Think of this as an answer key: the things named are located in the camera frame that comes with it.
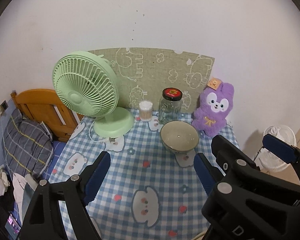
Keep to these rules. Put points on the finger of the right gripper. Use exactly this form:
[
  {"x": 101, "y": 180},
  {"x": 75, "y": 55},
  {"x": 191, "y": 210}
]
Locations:
[
  {"x": 232, "y": 161},
  {"x": 287, "y": 153}
]

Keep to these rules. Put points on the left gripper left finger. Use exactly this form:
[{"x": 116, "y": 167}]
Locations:
[{"x": 43, "y": 218}]

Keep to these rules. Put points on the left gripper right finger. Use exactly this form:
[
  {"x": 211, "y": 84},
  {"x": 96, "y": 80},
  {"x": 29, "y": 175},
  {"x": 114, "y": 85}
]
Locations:
[{"x": 207, "y": 174}]

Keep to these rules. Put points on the ceramic floral bowl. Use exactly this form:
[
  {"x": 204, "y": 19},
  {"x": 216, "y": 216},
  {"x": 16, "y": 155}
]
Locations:
[{"x": 179, "y": 137}]

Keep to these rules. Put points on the white standing fan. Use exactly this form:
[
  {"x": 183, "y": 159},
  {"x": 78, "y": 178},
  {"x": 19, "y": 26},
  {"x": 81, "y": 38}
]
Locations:
[{"x": 268, "y": 160}]

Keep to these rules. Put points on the smartphone with lit screen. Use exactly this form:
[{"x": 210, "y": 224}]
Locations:
[{"x": 13, "y": 226}]

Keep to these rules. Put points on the purple plush rabbit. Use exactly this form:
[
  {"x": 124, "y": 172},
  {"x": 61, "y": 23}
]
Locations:
[{"x": 215, "y": 103}]

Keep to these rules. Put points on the blue checkered tablecloth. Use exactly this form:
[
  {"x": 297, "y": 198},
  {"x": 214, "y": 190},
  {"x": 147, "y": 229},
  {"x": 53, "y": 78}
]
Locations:
[{"x": 148, "y": 192}]

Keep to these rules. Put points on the glass mug jar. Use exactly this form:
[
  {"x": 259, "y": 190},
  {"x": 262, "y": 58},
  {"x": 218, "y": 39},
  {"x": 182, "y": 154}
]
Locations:
[{"x": 170, "y": 105}]

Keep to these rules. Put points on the grey plaid pillow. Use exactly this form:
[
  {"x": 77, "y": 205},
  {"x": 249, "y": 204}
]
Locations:
[{"x": 27, "y": 146}]

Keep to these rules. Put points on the cotton swab container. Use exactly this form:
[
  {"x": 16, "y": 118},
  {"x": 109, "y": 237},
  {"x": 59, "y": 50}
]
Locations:
[{"x": 145, "y": 110}]

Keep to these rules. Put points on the green cartoon fabric board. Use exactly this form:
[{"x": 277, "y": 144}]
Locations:
[{"x": 143, "y": 73}]

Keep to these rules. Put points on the wooden bed headboard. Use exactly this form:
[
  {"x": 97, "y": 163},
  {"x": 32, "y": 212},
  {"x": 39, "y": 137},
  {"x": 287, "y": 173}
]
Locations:
[{"x": 44, "y": 105}]

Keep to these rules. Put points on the green desk fan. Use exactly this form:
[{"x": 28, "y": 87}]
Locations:
[{"x": 87, "y": 85}]

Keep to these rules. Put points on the wall power socket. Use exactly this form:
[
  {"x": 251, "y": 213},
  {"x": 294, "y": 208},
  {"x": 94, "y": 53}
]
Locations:
[{"x": 3, "y": 107}]

